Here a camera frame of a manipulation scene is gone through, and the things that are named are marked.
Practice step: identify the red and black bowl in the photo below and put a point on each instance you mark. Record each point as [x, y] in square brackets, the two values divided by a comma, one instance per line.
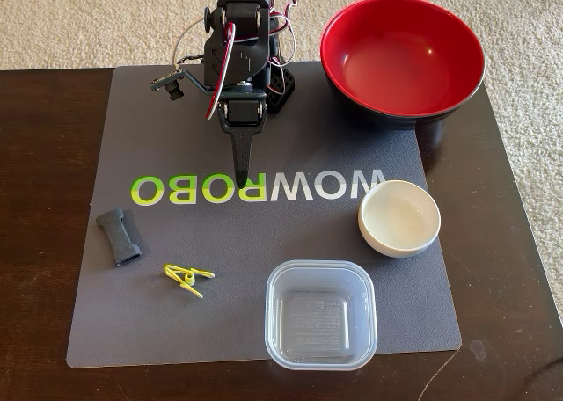
[396, 67]

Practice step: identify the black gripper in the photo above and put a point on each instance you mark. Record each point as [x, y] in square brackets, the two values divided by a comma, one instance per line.
[241, 114]

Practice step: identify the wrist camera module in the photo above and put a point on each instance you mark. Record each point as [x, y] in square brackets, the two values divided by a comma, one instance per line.
[169, 83]

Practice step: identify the clear square plastic container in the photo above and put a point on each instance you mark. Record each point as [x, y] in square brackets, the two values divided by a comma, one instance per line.
[321, 315]

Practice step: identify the grey WOWROBO mat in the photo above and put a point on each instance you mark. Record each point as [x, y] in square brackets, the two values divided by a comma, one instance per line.
[264, 234]

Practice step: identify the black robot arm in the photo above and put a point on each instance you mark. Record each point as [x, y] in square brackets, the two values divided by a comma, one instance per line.
[246, 53]

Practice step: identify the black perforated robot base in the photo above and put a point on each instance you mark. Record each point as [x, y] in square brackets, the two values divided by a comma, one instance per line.
[281, 86]

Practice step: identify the small white ceramic bowl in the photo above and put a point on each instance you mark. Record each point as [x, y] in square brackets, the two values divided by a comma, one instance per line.
[399, 218]

